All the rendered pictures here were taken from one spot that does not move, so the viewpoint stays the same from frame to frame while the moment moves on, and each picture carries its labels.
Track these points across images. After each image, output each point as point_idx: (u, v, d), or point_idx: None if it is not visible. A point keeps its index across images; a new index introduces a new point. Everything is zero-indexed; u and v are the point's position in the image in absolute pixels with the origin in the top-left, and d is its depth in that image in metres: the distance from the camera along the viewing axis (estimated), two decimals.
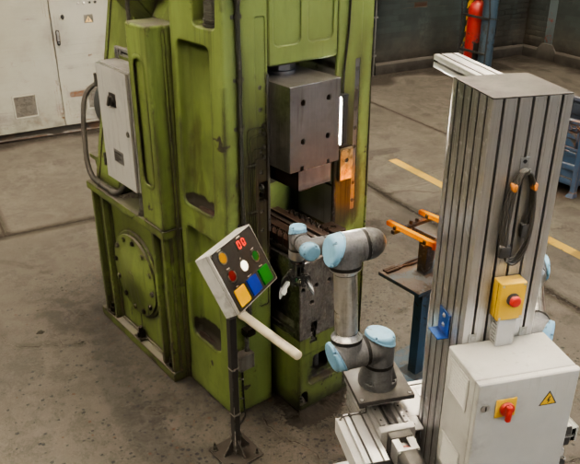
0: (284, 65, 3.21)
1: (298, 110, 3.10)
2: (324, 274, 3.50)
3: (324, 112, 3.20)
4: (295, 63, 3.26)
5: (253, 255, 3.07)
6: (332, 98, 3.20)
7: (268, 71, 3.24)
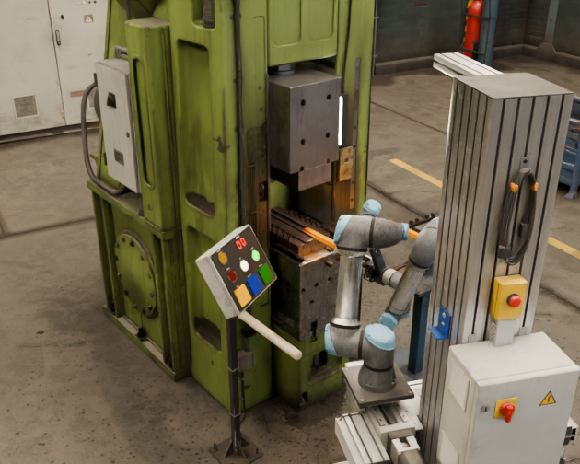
0: (284, 65, 3.21)
1: (298, 110, 3.10)
2: (324, 274, 3.50)
3: (324, 112, 3.20)
4: (295, 63, 3.26)
5: (253, 255, 3.07)
6: (332, 98, 3.20)
7: (268, 71, 3.24)
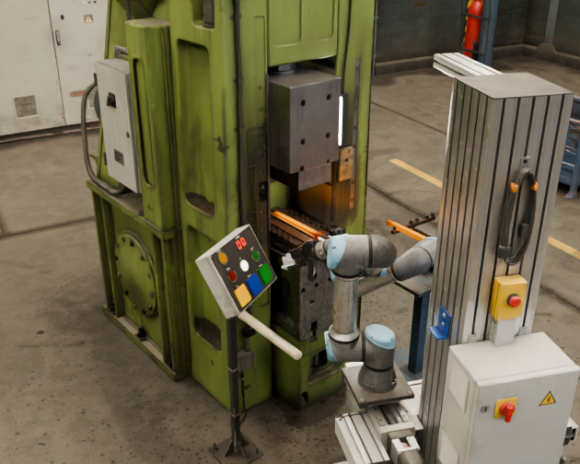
0: (284, 65, 3.21)
1: (298, 110, 3.10)
2: (324, 274, 3.50)
3: (324, 112, 3.20)
4: (295, 63, 3.26)
5: (253, 255, 3.07)
6: (332, 98, 3.20)
7: (268, 71, 3.24)
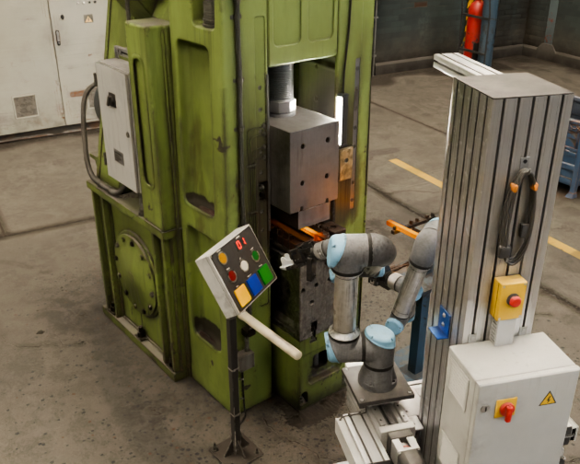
0: (284, 109, 3.30)
1: (298, 154, 3.19)
2: (324, 274, 3.50)
3: (323, 155, 3.29)
4: (295, 105, 3.34)
5: (253, 255, 3.07)
6: (331, 140, 3.29)
7: (269, 113, 3.33)
